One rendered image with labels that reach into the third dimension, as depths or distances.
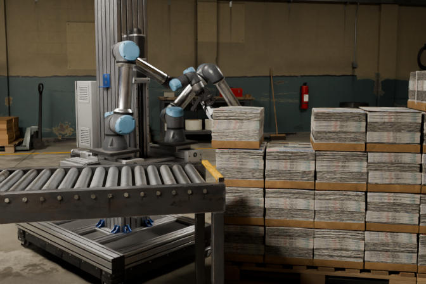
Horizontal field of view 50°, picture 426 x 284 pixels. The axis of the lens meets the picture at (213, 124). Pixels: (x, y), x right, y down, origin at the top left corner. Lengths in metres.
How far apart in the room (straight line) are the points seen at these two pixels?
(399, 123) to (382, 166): 0.26
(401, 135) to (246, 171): 0.89
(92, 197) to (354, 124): 1.52
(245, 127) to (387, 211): 0.94
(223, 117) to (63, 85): 6.81
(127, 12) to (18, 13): 6.52
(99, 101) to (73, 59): 6.11
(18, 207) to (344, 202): 1.74
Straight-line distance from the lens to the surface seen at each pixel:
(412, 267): 2.94
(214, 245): 2.01
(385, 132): 2.72
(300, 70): 9.89
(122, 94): 2.65
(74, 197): 1.91
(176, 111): 3.07
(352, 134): 2.69
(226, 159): 2.71
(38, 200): 1.94
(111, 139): 2.78
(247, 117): 2.67
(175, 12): 9.34
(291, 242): 2.82
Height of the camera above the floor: 1.24
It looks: 6 degrees down
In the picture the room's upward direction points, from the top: straight up
